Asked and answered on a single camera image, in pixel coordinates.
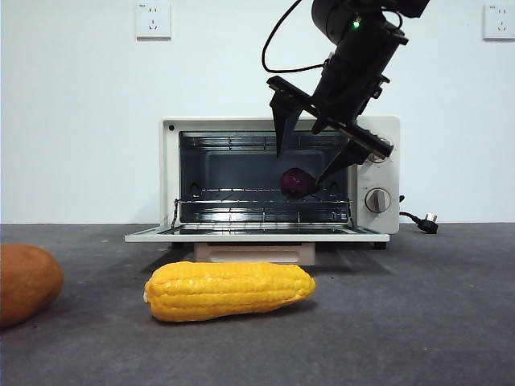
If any oven door with beige handle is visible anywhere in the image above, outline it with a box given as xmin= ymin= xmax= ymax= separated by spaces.
xmin=124 ymin=223 xmax=390 ymax=266

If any orange-brown potato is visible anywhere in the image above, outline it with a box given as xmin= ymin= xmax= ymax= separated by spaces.
xmin=0 ymin=243 xmax=65 ymax=329

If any oven knob with upright grip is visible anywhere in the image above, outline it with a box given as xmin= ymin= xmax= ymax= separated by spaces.
xmin=364 ymin=187 xmax=393 ymax=215

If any white wall socket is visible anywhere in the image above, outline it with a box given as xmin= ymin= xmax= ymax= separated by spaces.
xmin=482 ymin=3 xmax=515 ymax=41
xmin=135 ymin=2 xmax=173 ymax=41

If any black power cable with plug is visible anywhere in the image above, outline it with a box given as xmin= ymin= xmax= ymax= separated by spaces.
xmin=398 ymin=194 xmax=440 ymax=234

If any yellow corn cob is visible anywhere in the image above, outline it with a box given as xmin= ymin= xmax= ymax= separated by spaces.
xmin=143 ymin=261 xmax=318 ymax=323

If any white Toshiba toaster oven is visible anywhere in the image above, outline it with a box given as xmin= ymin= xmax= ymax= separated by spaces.
xmin=159 ymin=115 xmax=402 ymax=253

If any metal wire oven rack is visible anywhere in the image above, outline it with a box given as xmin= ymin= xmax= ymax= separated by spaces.
xmin=173 ymin=187 xmax=356 ymax=227

